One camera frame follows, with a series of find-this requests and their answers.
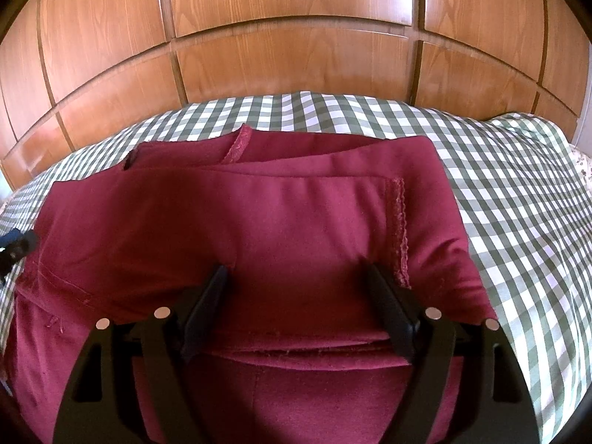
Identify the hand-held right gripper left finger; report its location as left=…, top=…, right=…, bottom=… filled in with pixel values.
left=53, top=265, right=231, bottom=444

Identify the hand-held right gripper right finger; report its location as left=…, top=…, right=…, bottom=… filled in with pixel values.
left=367, top=263, right=540, bottom=444

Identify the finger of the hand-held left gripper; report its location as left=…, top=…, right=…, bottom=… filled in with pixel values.
left=0, top=228, right=40, bottom=287

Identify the dark red garment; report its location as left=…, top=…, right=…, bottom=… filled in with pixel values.
left=2, top=123, right=506, bottom=444

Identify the green white checkered bed sheet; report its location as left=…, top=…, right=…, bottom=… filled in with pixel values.
left=0, top=90, right=592, bottom=444

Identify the floral bed cover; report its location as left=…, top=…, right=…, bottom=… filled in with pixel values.
left=570, top=144, right=592, bottom=188

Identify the wooden wardrobe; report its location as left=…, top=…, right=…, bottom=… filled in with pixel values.
left=0, top=0, right=592, bottom=191

